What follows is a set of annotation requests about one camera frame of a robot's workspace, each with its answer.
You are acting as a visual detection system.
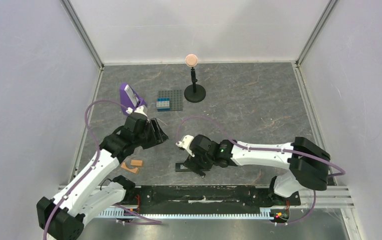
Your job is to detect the black remote control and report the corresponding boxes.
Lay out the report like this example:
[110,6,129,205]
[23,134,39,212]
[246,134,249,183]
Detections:
[175,162,209,172]

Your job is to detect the white cable duct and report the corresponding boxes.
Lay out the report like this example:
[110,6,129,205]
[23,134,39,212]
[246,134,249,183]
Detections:
[96,207,289,221]

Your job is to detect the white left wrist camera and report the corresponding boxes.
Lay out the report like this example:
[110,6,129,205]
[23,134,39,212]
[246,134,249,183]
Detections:
[126,105,148,119]

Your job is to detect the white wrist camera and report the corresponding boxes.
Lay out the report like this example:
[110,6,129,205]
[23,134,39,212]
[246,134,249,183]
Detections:
[175,135,195,157]
[126,105,148,119]

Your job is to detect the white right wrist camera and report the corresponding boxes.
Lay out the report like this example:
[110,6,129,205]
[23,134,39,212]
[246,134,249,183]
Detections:
[175,135,195,157]

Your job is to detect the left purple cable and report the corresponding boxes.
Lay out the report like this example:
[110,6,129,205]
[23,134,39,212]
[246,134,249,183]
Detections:
[43,100,132,240]

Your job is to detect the black stand with pink ball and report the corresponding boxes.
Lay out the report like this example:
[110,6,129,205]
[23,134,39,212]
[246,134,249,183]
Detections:
[184,54,206,103]

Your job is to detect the orange wooden arch block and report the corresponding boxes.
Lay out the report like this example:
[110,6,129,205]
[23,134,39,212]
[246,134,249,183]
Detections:
[121,162,139,174]

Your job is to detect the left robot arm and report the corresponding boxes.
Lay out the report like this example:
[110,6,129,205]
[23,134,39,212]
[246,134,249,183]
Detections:
[37,112,168,240]

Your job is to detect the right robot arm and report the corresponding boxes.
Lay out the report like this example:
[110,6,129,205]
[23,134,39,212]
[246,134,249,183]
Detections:
[176,134,330,204]

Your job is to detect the blue white lego bricks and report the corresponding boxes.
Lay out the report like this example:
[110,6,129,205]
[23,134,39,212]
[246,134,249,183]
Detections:
[156,98,170,112]

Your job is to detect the purple metronome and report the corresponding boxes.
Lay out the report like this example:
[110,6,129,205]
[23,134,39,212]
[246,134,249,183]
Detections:
[119,82,147,116]

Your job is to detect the black base frame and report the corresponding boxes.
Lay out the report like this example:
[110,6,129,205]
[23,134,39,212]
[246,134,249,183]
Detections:
[120,185,301,215]

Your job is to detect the grey lego baseplate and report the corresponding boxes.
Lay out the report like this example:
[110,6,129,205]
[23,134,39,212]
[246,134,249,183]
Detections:
[157,89,183,111]

